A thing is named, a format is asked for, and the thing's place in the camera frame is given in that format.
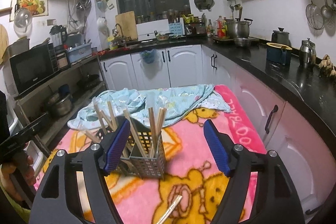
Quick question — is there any ginger root pile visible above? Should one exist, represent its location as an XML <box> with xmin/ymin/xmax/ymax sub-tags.
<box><xmin>318</xmin><ymin>55</ymin><xmax>336</xmax><ymax>80</ymax></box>

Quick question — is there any glass pot lid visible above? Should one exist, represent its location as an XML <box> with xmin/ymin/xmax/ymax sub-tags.
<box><xmin>14</xmin><ymin>8</ymin><xmax>33</xmax><ymax>38</ymax></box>

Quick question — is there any blender jug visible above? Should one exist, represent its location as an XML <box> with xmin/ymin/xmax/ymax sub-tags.
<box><xmin>50</xmin><ymin>25</ymin><xmax>68</xmax><ymax>48</ymax></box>

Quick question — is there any steel pot on shelf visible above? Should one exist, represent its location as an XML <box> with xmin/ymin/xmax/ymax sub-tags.
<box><xmin>46</xmin><ymin>93</ymin><xmax>73</xmax><ymax>118</ymax></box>

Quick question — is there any hanging wire skimmer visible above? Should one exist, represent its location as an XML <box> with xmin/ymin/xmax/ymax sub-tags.
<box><xmin>305</xmin><ymin>0</ymin><xmax>324</xmax><ymax>30</ymax></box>

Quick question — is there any wooden cutting board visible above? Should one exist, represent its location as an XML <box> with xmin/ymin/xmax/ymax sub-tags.
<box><xmin>115</xmin><ymin>11</ymin><xmax>138</xmax><ymax>40</ymax></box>

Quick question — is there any large steel stock pot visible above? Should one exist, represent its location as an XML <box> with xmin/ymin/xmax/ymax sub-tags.
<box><xmin>226</xmin><ymin>18</ymin><xmax>253</xmax><ymax>39</ymax></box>

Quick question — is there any person's left hand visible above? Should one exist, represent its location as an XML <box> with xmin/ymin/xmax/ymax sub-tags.
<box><xmin>1</xmin><ymin>151</ymin><xmax>36</xmax><ymax>203</ymax></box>

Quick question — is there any round bamboo board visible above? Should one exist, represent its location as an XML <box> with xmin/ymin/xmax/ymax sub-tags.
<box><xmin>0</xmin><ymin>24</ymin><xmax>9</xmax><ymax>63</ymax></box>

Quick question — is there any hanging steel ladle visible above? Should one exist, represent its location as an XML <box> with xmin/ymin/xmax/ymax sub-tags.
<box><xmin>321</xmin><ymin>0</ymin><xmax>333</xmax><ymax>20</ymax></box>

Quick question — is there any wooden chopstick pair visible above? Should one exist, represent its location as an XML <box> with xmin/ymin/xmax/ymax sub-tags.
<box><xmin>100</xmin><ymin>101</ymin><xmax>118</xmax><ymax>131</ymax></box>
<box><xmin>157</xmin><ymin>195</ymin><xmax>182</xmax><ymax>224</ymax></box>
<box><xmin>148</xmin><ymin>107</ymin><xmax>167</xmax><ymax>158</ymax></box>
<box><xmin>84</xmin><ymin>130</ymin><xmax>101</xmax><ymax>143</ymax></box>
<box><xmin>93</xmin><ymin>102</ymin><xmax>108</xmax><ymax>135</ymax></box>
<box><xmin>123</xmin><ymin>109</ymin><xmax>147</xmax><ymax>158</ymax></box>

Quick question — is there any light blue utensil holder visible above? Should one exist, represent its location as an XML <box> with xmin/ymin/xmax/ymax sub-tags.
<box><xmin>169</xmin><ymin>18</ymin><xmax>185</xmax><ymax>36</ymax></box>

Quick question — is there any teal container yellow rim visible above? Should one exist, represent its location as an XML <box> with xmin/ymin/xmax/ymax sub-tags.
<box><xmin>266</xmin><ymin>42</ymin><xmax>293</xmax><ymax>66</ymax></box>

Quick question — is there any dark small pot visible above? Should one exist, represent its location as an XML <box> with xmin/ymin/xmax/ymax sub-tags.
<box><xmin>271</xmin><ymin>27</ymin><xmax>290</xmax><ymax>46</ymax></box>

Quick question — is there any fruit picture frame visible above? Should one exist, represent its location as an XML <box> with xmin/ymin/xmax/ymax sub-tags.
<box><xmin>10</xmin><ymin>0</ymin><xmax>49</xmax><ymax>22</ymax></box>

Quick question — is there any pink cartoon blanket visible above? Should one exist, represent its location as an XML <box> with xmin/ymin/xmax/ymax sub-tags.
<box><xmin>34</xmin><ymin>84</ymin><xmax>267</xmax><ymax>224</ymax></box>

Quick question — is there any black microwave oven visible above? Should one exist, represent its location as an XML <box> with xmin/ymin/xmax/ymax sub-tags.
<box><xmin>3</xmin><ymin>43</ymin><xmax>59</xmax><ymax>98</ymax></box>

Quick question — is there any hanging steel pot lid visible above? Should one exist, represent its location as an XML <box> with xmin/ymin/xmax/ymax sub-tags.
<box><xmin>194</xmin><ymin>0</ymin><xmax>214</xmax><ymax>11</ymax></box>

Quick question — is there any dark green utensil basket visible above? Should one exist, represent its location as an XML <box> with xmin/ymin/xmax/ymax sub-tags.
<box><xmin>98</xmin><ymin>117</ymin><xmax>166</xmax><ymax>178</ymax></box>

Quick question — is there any light blue cloth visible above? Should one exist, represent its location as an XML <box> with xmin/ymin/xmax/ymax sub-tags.
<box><xmin>67</xmin><ymin>84</ymin><xmax>231</xmax><ymax>130</ymax></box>

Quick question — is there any blue plastic dish bin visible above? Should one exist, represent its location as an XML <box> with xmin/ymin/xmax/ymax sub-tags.
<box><xmin>67</xmin><ymin>43</ymin><xmax>92</xmax><ymax>64</ymax></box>

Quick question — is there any steel kettle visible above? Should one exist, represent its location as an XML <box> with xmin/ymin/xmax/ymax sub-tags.
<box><xmin>299</xmin><ymin>38</ymin><xmax>316</xmax><ymax>68</ymax></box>

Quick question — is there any white bread box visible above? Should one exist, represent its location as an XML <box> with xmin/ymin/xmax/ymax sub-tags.
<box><xmin>136</xmin><ymin>19</ymin><xmax>169</xmax><ymax>42</ymax></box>

